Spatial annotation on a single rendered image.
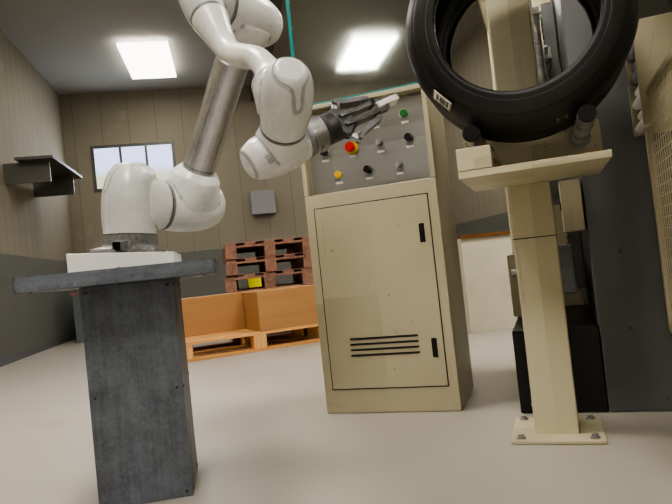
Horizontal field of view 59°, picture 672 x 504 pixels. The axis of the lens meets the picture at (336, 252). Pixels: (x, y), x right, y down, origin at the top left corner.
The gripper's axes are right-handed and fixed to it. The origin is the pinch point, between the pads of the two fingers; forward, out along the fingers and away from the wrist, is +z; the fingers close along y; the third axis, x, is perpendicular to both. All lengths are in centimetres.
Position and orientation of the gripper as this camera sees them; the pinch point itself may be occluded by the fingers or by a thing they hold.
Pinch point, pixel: (385, 103)
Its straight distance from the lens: 154.2
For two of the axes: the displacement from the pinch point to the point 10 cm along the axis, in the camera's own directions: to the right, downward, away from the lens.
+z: 7.9, -4.4, 4.3
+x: 2.6, -3.9, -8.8
